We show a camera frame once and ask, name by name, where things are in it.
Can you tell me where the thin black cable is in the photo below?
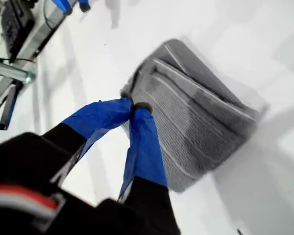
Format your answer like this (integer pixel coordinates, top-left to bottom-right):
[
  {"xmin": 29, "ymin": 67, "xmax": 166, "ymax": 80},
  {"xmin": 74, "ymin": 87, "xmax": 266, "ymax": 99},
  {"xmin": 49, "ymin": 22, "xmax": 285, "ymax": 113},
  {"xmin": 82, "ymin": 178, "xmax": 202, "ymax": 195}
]
[{"xmin": 43, "ymin": 0, "xmax": 64, "ymax": 30}]

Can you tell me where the grey metal frame rail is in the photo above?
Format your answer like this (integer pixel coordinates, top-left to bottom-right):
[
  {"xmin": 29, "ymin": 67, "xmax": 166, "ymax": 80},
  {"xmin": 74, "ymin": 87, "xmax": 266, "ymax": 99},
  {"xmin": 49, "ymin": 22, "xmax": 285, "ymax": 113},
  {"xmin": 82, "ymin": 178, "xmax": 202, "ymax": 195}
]
[{"xmin": 0, "ymin": 0, "xmax": 76, "ymax": 98}]

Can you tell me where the steel post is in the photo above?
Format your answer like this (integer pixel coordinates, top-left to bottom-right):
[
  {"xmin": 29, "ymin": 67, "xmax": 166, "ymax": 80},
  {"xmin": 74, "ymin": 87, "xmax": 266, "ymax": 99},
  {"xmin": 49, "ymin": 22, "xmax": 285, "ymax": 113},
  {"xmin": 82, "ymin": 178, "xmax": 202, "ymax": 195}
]
[{"xmin": 0, "ymin": 58, "xmax": 37, "ymax": 86}]

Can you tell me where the black ribbed device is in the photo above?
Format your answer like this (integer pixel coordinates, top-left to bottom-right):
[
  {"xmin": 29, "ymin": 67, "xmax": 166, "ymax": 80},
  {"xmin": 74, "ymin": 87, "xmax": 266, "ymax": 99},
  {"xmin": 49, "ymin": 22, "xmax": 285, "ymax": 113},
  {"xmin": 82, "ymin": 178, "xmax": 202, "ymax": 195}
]
[{"xmin": 1, "ymin": 0, "xmax": 35, "ymax": 63}]

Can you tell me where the dark blue flat bar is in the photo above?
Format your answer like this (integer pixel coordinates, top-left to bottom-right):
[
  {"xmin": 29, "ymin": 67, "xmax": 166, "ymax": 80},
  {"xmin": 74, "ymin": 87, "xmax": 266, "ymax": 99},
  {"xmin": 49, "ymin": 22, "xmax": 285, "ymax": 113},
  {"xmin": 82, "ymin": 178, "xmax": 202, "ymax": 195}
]
[{"xmin": 0, "ymin": 85, "xmax": 18, "ymax": 130}]

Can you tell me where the grey striped towel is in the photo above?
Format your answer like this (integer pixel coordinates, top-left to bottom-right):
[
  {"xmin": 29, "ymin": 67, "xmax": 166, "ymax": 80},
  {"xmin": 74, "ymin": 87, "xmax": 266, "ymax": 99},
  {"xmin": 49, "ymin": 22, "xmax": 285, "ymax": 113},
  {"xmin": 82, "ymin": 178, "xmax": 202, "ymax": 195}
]
[{"xmin": 119, "ymin": 38, "xmax": 264, "ymax": 194}]

